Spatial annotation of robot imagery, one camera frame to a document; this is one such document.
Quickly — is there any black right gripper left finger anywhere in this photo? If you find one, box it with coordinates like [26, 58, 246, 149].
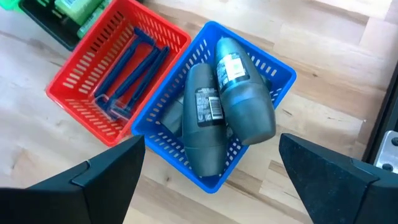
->
[0, 134, 147, 224]

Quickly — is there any blue plastic basket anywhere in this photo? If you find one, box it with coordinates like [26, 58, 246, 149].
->
[131, 21, 297, 195]

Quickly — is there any black plastic basket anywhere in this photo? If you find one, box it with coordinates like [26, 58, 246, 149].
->
[18, 0, 110, 52]

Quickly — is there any green travel bottle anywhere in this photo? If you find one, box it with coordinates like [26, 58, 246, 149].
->
[76, 0, 113, 40]
[54, 0, 106, 26]

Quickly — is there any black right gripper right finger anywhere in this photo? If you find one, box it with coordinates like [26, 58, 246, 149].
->
[279, 133, 398, 224]

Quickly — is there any blue disposable razor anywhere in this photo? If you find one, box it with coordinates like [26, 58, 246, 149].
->
[102, 46, 163, 115]
[93, 27, 156, 108]
[110, 46, 171, 123]

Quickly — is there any grey roll-on deodorant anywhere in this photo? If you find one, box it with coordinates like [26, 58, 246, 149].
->
[182, 63, 228, 178]
[159, 93, 185, 138]
[215, 36, 277, 147]

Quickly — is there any red plastic basket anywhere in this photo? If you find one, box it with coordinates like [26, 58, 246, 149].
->
[45, 0, 192, 148]

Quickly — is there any silver metal bracket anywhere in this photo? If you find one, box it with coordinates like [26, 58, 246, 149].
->
[373, 130, 398, 174]

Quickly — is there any green plastic basket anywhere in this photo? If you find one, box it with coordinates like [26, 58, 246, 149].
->
[0, 0, 23, 12]

